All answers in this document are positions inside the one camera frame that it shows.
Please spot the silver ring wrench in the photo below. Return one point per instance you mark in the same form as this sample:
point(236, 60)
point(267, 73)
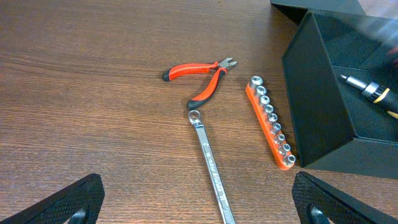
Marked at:
point(220, 194)

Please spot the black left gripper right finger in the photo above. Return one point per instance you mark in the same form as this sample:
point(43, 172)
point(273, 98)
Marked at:
point(318, 202)

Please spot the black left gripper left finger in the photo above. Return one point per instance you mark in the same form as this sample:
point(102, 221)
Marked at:
point(80, 202)

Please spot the black yellow screwdriver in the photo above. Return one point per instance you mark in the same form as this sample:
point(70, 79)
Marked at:
point(380, 95)

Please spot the black cardboard box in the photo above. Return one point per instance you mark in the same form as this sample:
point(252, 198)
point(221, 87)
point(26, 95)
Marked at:
point(336, 127)

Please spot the orange socket rail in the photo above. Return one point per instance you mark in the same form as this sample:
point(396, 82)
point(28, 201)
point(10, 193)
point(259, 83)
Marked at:
point(268, 120)

